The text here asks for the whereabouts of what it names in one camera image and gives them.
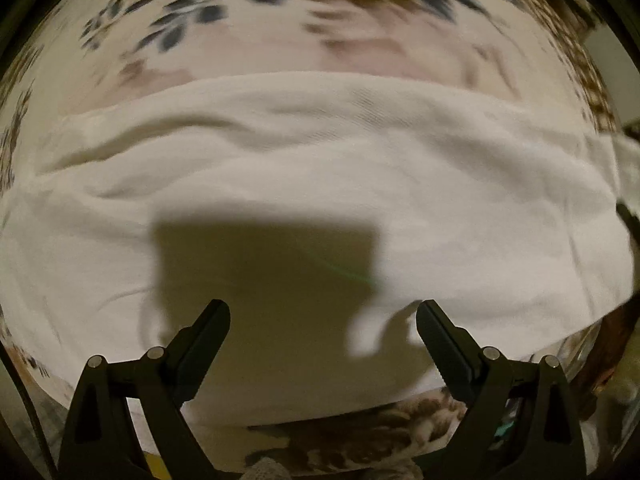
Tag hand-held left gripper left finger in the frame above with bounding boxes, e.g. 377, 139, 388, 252
58, 299, 231, 480

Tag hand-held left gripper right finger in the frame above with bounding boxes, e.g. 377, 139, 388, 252
416, 299, 587, 480

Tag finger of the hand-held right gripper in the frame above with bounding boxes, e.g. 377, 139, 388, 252
616, 202, 640, 246

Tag white pants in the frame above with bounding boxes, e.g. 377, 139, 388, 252
0, 72, 640, 427

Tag floral printed blanket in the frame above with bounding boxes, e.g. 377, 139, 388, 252
0, 0, 640, 480

